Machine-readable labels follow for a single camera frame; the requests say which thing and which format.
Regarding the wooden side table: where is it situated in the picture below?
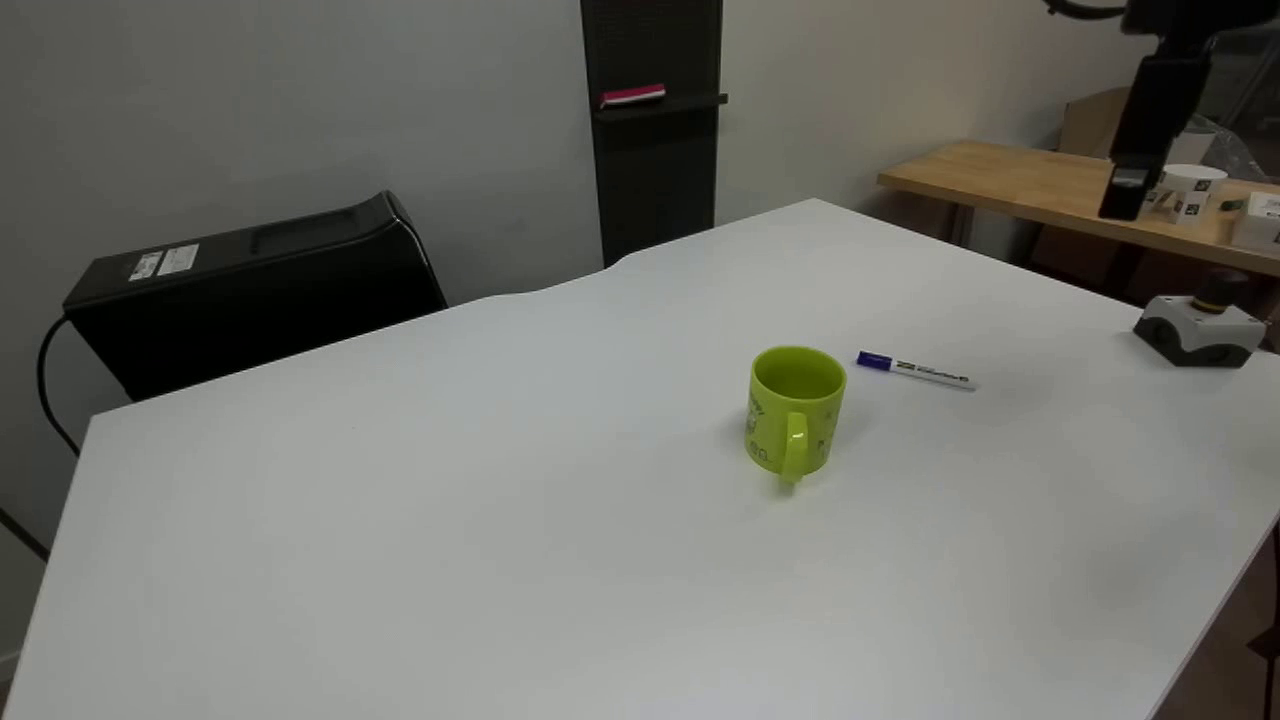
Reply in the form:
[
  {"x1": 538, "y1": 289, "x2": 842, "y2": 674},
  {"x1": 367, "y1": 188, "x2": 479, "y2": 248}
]
[{"x1": 875, "y1": 136, "x2": 1280, "y2": 284}]

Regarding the tall black cabinet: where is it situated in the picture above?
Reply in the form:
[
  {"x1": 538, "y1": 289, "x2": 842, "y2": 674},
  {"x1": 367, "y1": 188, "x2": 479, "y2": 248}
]
[{"x1": 576, "y1": 0, "x2": 731, "y2": 268}]

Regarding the black computer case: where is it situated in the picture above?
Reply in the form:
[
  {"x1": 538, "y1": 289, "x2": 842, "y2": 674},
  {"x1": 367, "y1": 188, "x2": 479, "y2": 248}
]
[{"x1": 59, "y1": 188, "x2": 452, "y2": 403}]

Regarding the brown cardboard box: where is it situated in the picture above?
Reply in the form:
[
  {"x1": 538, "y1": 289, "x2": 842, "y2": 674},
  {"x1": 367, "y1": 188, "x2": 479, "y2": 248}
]
[{"x1": 1055, "y1": 83, "x2": 1141, "y2": 159}]

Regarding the white labelled cup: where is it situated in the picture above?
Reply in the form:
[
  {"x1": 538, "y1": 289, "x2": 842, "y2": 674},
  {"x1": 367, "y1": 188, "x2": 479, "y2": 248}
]
[{"x1": 1152, "y1": 159, "x2": 1234, "y2": 224}]

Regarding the small white box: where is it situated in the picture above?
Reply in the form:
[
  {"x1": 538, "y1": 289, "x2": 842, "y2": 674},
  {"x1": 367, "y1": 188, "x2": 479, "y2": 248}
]
[{"x1": 1230, "y1": 188, "x2": 1280, "y2": 256}]

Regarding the grey emergency stop button box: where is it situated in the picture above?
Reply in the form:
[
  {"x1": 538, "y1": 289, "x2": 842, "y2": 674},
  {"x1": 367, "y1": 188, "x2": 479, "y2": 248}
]
[{"x1": 1127, "y1": 284, "x2": 1268, "y2": 371}]

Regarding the white marker with blue cap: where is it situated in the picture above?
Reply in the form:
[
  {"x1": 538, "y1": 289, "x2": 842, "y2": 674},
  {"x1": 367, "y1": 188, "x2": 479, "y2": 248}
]
[{"x1": 853, "y1": 348, "x2": 980, "y2": 398}]

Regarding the pink flat item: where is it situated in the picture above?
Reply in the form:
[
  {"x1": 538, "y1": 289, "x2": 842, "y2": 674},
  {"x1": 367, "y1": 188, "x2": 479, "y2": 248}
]
[{"x1": 596, "y1": 79, "x2": 673, "y2": 112}]

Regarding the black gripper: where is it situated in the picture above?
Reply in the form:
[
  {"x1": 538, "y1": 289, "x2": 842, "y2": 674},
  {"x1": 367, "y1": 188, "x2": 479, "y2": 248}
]
[{"x1": 1096, "y1": 33, "x2": 1219, "y2": 224}]

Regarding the black power cable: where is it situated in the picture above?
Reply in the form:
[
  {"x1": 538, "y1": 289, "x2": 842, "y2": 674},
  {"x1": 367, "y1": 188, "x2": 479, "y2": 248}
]
[{"x1": 32, "y1": 307, "x2": 90, "y2": 461}]

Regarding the green ceramic mug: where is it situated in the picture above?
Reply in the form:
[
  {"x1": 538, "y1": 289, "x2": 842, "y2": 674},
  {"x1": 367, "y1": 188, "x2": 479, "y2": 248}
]
[{"x1": 741, "y1": 343, "x2": 853, "y2": 493}]

